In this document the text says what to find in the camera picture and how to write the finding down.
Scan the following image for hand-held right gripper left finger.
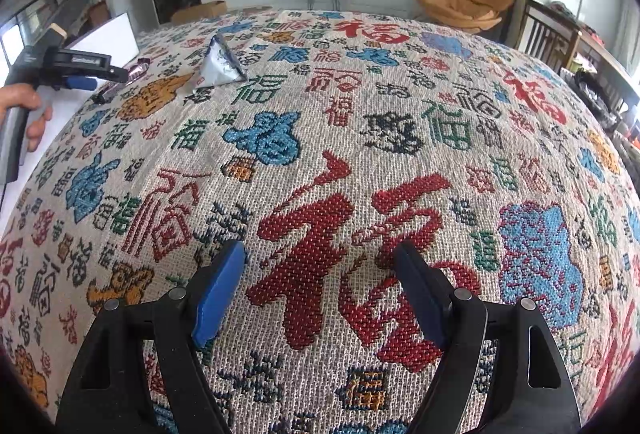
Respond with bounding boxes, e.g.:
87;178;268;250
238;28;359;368
56;240;247;434

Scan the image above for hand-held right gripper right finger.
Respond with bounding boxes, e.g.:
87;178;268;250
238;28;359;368
393;240;584;434

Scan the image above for white box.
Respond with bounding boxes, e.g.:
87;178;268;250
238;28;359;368
0;11;140;215

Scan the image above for silver snack packet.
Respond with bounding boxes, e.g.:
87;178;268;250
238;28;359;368
192;34;250;90

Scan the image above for person's left hand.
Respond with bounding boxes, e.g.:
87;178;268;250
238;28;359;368
0;83;54;153

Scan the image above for cardboard box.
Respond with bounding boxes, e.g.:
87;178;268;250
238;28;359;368
170;0;229;26

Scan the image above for printed tablecloth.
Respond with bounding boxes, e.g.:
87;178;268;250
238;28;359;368
0;6;640;434

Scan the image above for dark wooden chair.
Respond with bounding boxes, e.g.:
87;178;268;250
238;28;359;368
515;0;582;63

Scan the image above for orange lounge chair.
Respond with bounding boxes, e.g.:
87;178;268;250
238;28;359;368
414;0;515;34

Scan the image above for wooden side table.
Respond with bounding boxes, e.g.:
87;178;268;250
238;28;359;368
574;28;640;115

